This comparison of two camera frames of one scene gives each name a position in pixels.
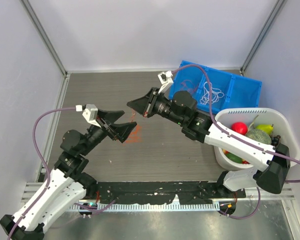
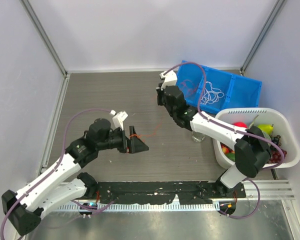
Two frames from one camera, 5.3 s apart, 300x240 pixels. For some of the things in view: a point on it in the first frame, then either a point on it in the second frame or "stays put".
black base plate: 159,192 stays put
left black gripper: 121,130 → 136,145
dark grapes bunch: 275,140 stays put
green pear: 268,128 stays put
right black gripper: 144,105 → 160,92
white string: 205,99 stays put
